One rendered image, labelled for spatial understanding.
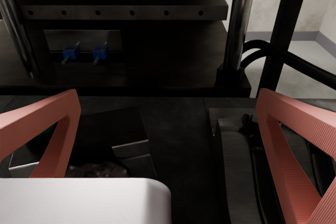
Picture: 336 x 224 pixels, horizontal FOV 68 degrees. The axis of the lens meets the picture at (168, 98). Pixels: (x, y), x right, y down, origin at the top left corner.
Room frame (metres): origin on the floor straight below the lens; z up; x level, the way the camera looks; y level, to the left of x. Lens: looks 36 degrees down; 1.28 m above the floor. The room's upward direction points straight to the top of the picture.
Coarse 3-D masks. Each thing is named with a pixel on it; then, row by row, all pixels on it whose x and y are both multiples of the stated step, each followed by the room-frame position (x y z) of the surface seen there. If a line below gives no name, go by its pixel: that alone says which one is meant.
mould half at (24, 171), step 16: (112, 112) 0.44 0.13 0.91; (128, 112) 0.44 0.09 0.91; (80, 128) 0.39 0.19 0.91; (96, 128) 0.39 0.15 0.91; (112, 128) 0.39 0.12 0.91; (128, 128) 0.39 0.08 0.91; (144, 128) 0.39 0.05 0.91; (80, 144) 0.34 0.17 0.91; (112, 144) 0.34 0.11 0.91; (128, 144) 0.35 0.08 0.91; (144, 144) 0.35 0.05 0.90; (16, 160) 0.30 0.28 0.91; (32, 160) 0.30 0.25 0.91; (128, 160) 0.33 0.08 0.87; (144, 160) 0.33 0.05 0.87; (16, 176) 0.28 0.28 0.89; (144, 176) 0.29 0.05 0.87
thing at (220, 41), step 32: (0, 32) 1.25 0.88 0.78; (32, 32) 1.25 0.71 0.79; (160, 32) 1.24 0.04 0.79; (192, 32) 1.24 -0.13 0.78; (224, 32) 1.24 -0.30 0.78; (0, 64) 0.91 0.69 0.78; (128, 64) 0.90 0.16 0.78; (160, 64) 0.90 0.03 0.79; (192, 64) 0.90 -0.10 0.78; (160, 96) 0.74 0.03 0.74; (192, 96) 0.73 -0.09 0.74; (224, 96) 0.73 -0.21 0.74
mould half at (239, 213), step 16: (208, 112) 0.50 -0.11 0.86; (224, 112) 0.50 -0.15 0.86; (240, 112) 0.50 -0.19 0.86; (208, 128) 0.47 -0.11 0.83; (224, 128) 0.36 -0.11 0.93; (240, 128) 0.36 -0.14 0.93; (288, 128) 0.36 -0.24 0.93; (224, 144) 0.32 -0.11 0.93; (240, 144) 0.32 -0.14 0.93; (304, 144) 0.32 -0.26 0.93; (224, 160) 0.30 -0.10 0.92; (240, 160) 0.30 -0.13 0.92; (304, 160) 0.30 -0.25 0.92; (224, 176) 0.27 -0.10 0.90; (240, 176) 0.27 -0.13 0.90; (224, 192) 0.26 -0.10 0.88; (240, 192) 0.25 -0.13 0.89; (224, 208) 0.24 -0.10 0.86; (240, 208) 0.22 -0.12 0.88; (256, 208) 0.22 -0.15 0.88
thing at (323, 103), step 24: (0, 96) 0.66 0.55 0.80; (24, 96) 0.66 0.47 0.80; (48, 96) 0.66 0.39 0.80; (96, 96) 0.66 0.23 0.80; (120, 96) 0.66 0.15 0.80; (144, 96) 0.66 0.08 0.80; (144, 120) 0.54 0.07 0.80; (168, 120) 0.54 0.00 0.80; (192, 120) 0.54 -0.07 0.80; (168, 144) 0.45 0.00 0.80; (192, 144) 0.44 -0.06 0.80; (0, 168) 0.37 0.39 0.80; (168, 168) 0.37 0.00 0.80; (192, 168) 0.37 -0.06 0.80; (192, 192) 0.31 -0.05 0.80; (192, 216) 0.25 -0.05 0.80; (216, 216) 0.25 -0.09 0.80
